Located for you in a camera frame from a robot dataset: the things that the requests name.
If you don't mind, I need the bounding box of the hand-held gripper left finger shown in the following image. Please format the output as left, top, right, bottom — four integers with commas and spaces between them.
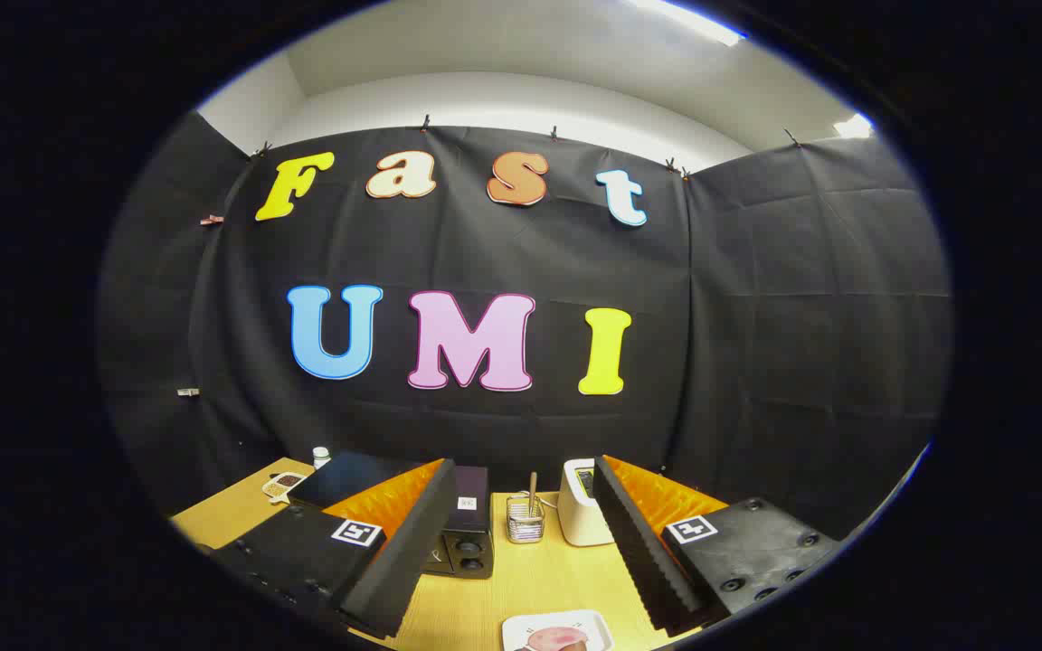
209, 458, 459, 641

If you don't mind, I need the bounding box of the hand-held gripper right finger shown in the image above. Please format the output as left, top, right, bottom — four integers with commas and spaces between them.
593, 455, 840, 634

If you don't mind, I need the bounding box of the black toaster oven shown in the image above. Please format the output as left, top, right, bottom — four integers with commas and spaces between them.
289, 451, 495, 580

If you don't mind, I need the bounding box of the pink ham slice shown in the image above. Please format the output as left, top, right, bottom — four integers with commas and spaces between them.
526, 627, 590, 651

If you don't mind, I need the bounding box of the white square dish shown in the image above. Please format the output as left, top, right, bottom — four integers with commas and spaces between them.
501, 609, 615, 651

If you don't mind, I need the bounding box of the white toaster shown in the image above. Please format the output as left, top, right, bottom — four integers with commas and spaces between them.
558, 458, 617, 547

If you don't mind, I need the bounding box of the black backdrop cloth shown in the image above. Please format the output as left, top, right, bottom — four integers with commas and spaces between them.
98, 113, 953, 543

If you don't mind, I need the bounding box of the long ceiling light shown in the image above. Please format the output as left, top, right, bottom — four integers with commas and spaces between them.
630, 0, 748, 46

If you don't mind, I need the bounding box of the wire utensil basket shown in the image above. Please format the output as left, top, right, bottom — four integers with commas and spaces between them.
507, 493, 546, 544

